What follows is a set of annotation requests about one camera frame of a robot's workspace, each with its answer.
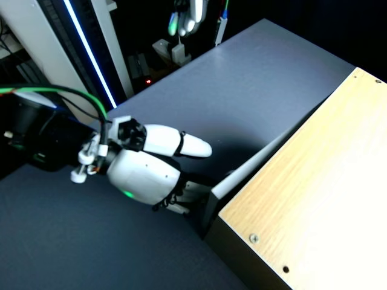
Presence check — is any light wooden cabinet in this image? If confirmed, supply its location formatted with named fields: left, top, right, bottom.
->
left=203, top=66, right=387, bottom=290

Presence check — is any white cabinet door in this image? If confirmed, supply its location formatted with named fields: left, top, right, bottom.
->
left=199, top=95, right=335, bottom=241

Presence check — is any white machine column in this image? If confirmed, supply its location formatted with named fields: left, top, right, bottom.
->
left=0, top=0, right=134, bottom=127

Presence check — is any grey table cloth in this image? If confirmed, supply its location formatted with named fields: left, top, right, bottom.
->
left=0, top=18, right=363, bottom=290

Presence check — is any white bracket block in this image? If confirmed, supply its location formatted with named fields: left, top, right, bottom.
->
left=152, top=38, right=172, bottom=60

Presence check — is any blue LED light strip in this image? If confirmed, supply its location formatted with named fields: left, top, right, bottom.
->
left=62, top=0, right=118, bottom=109

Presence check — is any black box with red light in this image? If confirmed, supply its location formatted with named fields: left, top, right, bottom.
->
left=126, top=53, right=155, bottom=88

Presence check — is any black cable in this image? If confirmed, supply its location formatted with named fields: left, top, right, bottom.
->
left=11, top=84, right=109, bottom=149

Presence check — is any white plug adapter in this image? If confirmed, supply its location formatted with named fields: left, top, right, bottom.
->
left=171, top=35, right=192, bottom=65

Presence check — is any green cable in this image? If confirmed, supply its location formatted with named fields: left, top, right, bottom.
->
left=0, top=86, right=109, bottom=122

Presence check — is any white inline cable adapter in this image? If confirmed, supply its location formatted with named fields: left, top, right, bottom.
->
left=214, top=8, right=229, bottom=47

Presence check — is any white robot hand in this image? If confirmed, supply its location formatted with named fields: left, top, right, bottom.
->
left=105, top=115, right=219, bottom=218
left=167, top=0, right=209, bottom=37

